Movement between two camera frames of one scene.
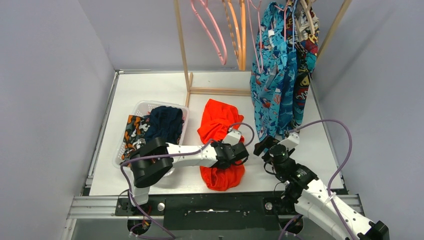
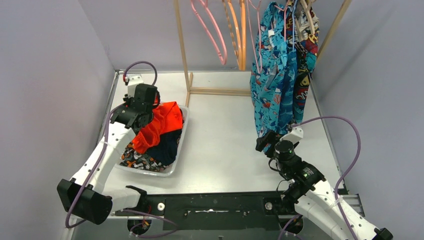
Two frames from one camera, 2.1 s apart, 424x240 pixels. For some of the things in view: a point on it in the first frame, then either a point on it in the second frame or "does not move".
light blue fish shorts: [271, 43] does not move
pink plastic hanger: [205, 3] does not move
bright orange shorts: [213, 126] → [166, 118]
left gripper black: [237, 154] → [145, 110]
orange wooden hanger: [243, 33] does not move
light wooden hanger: [307, 9] does not move
